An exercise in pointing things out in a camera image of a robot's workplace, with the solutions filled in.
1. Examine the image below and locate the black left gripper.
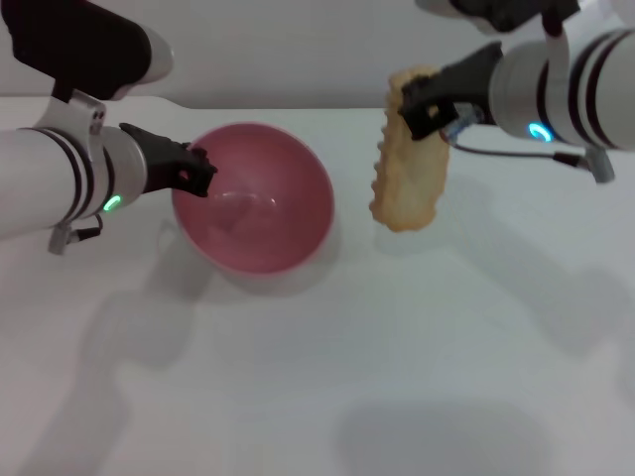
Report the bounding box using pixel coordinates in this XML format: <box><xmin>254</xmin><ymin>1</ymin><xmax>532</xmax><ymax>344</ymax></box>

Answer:
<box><xmin>118</xmin><ymin>123</ymin><xmax>219</xmax><ymax>199</ymax></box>

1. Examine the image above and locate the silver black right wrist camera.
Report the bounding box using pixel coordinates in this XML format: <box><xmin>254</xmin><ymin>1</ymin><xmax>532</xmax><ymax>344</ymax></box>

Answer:
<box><xmin>415</xmin><ymin>0</ymin><xmax>581</xmax><ymax>35</ymax></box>

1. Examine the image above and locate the golden ridged bread loaf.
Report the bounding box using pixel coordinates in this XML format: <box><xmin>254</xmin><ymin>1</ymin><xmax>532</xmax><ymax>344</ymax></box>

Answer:
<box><xmin>367</xmin><ymin>62</ymin><xmax>451</xmax><ymax>234</ymax></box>

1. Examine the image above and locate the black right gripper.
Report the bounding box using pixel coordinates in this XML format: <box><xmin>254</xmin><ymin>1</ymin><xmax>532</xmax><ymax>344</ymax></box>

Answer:
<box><xmin>399</xmin><ymin>42</ymin><xmax>503</xmax><ymax>141</ymax></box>

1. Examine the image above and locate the silver left camera bracket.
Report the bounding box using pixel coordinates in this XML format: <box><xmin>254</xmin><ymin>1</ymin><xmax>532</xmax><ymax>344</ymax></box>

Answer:
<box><xmin>37</xmin><ymin>88</ymin><xmax>108</xmax><ymax>150</ymax></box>

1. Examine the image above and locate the pink plastic bowl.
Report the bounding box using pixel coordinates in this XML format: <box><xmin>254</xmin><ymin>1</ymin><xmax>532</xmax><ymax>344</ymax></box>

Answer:
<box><xmin>170</xmin><ymin>122</ymin><xmax>337</xmax><ymax>294</ymax></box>

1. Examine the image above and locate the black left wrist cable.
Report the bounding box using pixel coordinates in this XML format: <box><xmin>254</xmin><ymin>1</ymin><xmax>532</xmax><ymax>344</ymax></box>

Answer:
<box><xmin>47</xmin><ymin>211</ymin><xmax>105</xmax><ymax>257</ymax></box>

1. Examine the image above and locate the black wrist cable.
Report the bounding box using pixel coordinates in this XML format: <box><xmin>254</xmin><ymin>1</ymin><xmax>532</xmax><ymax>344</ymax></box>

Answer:
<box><xmin>445</xmin><ymin>103</ymin><xmax>616</xmax><ymax>184</ymax></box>
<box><xmin>47</xmin><ymin>211</ymin><xmax>105</xmax><ymax>257</ymax></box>

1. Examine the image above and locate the silver camera bracket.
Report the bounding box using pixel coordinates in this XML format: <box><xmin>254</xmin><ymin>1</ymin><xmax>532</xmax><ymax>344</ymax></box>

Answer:
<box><xmin>37</xmin><ymin>88</ymin><xmax>108</xmax><ymax>150</ymax></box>
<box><xmin>542</xmin><ymin>9</ymin><xmax>571</xmax><ymax>68</ymax></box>

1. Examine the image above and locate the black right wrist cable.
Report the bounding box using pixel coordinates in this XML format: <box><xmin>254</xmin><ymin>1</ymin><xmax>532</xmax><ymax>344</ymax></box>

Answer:
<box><xmin>445</xmin><ymin>103</ymin><xmax>616</xmax><ymax>184</ymax></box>

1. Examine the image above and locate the silver right camera bracket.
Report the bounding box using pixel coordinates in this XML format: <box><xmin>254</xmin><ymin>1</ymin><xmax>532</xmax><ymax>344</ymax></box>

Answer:
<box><xmin>542</xmin><ymin>9</ymin><xmax>571</xmax><ymax>68</ymax></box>

